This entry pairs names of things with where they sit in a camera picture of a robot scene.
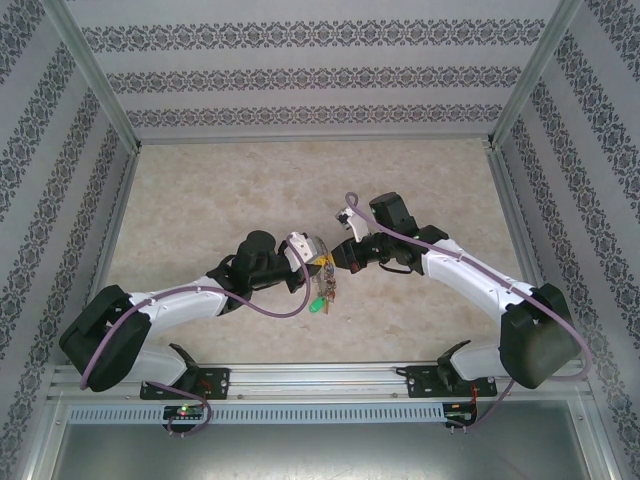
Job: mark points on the metal keyring plate with rings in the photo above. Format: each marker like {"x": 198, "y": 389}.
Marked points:
{"x": 327, "y": 285}

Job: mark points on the green key tag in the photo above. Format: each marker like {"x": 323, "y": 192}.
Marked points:
{"x": 315, "y": 306}

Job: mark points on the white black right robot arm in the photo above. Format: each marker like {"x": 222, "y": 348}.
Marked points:
{"x": 465, "y": 272}

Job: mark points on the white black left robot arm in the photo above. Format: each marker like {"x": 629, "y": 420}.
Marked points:
{"x": 185, "y": 300}

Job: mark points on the grey steel sheet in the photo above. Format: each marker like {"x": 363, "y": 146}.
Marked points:
{"x": 320, "y": 450}

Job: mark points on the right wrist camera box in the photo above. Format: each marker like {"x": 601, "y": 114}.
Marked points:
{"x": 357, "y": 227}

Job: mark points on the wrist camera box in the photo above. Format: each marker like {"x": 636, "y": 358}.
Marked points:
{"x": 357, "y": 227}
{"x": 302, "y": 245}

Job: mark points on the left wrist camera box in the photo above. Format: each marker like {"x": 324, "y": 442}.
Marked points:
{"x": 302, "y": 245}

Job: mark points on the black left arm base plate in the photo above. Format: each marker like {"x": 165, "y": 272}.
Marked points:
{"x": 220, "y": 382}

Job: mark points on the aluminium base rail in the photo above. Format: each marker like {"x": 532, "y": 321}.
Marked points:
{"x": 320, "y": 382}

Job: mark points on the aluminium side rail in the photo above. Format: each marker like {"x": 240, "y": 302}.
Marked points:
{"x": 510, "y": 200}
{"x": 117, "y": 210}

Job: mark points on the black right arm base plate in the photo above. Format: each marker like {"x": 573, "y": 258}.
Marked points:
{"x": 422, "y": 382}

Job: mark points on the aluminium frame post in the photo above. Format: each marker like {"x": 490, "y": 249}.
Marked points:
{"x": 530, "y": 75}
{"x": 100, "y": 85}

